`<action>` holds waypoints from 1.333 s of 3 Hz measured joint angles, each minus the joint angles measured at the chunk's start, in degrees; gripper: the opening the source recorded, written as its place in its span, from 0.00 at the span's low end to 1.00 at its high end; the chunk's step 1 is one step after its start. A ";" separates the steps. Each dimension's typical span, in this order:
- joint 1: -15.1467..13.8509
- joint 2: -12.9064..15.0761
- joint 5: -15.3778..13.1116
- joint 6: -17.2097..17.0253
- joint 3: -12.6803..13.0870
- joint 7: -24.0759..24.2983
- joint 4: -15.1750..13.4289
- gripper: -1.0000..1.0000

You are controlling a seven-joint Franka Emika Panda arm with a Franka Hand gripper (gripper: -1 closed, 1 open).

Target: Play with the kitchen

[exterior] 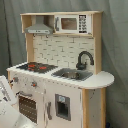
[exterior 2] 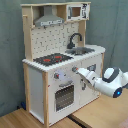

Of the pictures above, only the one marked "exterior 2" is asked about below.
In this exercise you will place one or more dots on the white cupboard door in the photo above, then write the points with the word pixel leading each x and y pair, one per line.
pixel 87 92

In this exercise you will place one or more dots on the red oven knob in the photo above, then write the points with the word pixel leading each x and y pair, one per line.
pixel 75 69
pixel 56 75

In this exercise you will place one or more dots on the black toy faucet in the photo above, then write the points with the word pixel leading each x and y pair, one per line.
pixel 72 41

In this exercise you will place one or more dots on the grey range hood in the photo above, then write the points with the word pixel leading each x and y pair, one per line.
pixel 48 18

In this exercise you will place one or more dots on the left red oven knob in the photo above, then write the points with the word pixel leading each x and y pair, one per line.
pixel 56 75

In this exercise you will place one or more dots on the right red oven knob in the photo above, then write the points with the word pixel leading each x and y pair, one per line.
pixel 75 69

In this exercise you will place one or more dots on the toy microwave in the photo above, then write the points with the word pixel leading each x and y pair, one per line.
pixel 77 11

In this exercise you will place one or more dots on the wooden toy kitchen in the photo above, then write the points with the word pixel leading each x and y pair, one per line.
pixel 40 84

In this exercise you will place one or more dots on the toy oven door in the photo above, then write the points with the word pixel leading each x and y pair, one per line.
pixel 64 96

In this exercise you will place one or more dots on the grey toy sink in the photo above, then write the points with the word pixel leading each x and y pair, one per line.
pixel 79 51

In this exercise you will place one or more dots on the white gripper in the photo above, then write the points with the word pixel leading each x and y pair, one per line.
pixel 87 75

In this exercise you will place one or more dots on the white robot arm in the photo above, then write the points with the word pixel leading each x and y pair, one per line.
pixel 110 84

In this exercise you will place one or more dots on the black stovetop red burners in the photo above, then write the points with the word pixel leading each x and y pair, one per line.
pixel 52 59

